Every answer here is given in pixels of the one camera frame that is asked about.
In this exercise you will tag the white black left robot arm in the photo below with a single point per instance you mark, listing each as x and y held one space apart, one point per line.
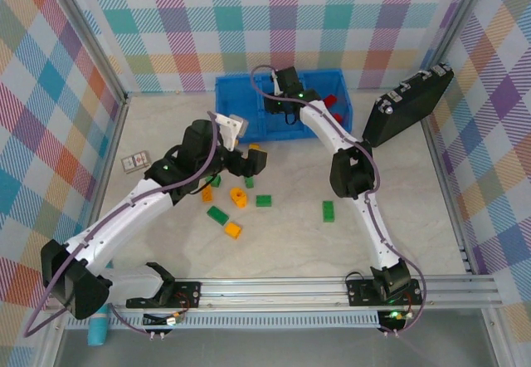
124 217

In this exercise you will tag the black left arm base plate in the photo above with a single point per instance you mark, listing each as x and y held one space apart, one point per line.
188 294

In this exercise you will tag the long red lego brick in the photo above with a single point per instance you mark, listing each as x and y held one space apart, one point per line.
330 101

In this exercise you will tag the aluminium mounting rail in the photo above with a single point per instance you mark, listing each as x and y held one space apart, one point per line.
269 292

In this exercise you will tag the yellow lego brick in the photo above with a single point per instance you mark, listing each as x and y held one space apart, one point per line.
233 230
207 195
254 147

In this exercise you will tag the aluminium table side rail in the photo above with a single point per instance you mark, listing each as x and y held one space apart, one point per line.
449 201
111 143

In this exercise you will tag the long green lego brick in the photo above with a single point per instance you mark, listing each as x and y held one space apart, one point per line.
329 211
217 215
249 182

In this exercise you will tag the black hard case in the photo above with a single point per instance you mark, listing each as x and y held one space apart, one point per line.
406 105

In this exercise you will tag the teal marker pen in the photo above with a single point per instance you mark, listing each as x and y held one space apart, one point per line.
98 329

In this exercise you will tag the small card box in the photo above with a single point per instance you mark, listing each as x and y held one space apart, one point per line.
134 162

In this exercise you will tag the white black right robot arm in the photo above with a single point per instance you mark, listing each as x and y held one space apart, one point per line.
373 226

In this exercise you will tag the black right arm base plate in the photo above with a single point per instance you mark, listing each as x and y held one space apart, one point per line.
359 294

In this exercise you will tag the black connector board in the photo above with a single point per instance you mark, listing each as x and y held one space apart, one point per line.
392 320
153 320

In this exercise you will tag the aluminium frame post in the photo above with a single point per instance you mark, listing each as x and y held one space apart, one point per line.
459 14
91 30

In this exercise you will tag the blue three-compartment bin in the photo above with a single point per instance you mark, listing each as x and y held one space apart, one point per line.
232 97

